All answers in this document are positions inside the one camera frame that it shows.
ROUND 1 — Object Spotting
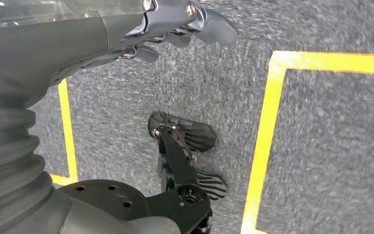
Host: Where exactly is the grey robot body shell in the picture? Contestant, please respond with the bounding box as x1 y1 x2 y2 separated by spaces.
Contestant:
57 197 182 234

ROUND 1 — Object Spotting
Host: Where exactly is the black robot foot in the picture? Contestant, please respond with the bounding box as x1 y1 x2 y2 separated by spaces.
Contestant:
148 111 217 153
196 172 227 201

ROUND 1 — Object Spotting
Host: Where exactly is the black robot leg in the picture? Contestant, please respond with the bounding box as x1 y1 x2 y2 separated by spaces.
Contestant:
59 126 213 234

